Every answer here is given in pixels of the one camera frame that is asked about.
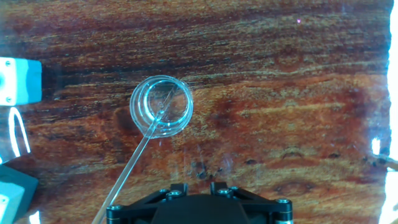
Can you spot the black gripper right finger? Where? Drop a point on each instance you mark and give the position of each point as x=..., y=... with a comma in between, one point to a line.
x=267, y=211

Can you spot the green button switch box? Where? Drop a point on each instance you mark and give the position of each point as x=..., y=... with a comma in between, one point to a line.
x=18, y=81

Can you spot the glossy wood grain mat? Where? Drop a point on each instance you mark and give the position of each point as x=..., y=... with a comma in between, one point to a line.
x=264, y=93

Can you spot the clear glass beaker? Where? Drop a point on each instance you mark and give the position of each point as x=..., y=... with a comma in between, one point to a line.
x=138, y=105

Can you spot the clear glass stirring rod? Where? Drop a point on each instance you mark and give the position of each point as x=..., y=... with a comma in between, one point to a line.
x=130, y=168

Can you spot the red button switch box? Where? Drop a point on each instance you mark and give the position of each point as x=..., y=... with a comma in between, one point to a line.
x=15, y=196

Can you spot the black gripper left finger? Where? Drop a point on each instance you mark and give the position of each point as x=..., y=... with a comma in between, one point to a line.
x=133, y=211

